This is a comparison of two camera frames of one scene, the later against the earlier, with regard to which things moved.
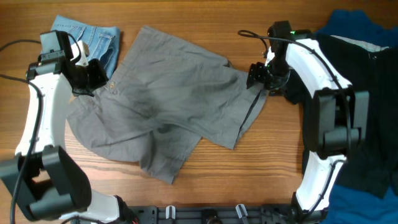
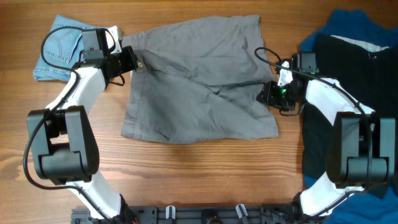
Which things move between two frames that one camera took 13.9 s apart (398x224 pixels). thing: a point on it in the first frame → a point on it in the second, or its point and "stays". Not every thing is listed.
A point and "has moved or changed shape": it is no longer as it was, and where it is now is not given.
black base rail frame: (211, 214) stays
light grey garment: (367, 46) stays
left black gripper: (101, 78) → (130, 56)
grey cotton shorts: (165, 95) has moved or changed shape
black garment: (374, 170) stays
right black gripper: (256, 73) → (269, 96)
